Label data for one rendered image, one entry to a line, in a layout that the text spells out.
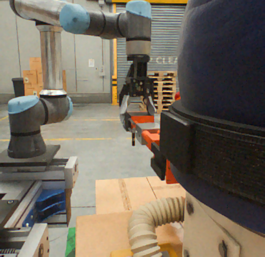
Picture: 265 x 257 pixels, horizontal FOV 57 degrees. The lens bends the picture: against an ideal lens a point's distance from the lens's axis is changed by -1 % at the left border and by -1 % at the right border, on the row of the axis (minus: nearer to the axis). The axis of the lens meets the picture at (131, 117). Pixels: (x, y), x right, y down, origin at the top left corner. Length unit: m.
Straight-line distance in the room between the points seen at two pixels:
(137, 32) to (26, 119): 0.55
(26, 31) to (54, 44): 9.79
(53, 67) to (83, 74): 9.20
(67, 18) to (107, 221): 0.51
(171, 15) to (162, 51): 1.40
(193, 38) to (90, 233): 0.40
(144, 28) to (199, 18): 0.57
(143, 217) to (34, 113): 0.74
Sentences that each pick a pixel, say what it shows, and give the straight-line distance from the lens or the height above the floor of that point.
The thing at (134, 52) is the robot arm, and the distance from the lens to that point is 0.73.
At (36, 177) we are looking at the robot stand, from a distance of 1.08.
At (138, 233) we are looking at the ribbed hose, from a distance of 0.38.
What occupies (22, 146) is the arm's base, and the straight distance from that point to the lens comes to 1.05.
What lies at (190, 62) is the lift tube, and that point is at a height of 1.38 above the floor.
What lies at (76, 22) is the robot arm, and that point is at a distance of 0.70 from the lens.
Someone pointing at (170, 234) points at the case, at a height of 1.09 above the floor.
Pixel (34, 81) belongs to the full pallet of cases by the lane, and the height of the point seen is 1.02.
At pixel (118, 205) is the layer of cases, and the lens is 1.62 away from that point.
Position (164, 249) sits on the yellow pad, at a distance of 0.44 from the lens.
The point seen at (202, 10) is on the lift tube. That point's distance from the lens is 0.17.
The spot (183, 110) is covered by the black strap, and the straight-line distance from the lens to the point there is 0.19.
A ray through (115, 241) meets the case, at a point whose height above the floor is 1.09.
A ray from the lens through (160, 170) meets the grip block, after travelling 0.44.
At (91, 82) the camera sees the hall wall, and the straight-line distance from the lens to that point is 10.26.
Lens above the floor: 1.38
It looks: 11 degrees down
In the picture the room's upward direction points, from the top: straight up
